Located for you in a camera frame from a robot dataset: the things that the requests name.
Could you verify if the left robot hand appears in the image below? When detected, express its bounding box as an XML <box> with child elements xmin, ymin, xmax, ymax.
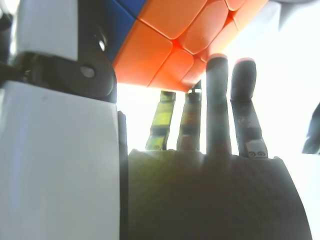
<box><xmin>0</xmin><ymin>0</ymin><xmax>313</xmax><ymax>240</ymax></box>

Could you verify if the Rubik's cube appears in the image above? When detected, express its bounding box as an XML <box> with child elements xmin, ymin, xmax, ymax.
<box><xmin>107</xmin><ymin>0</ymin><xmax>270</xmax><ymax>94</ymax></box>

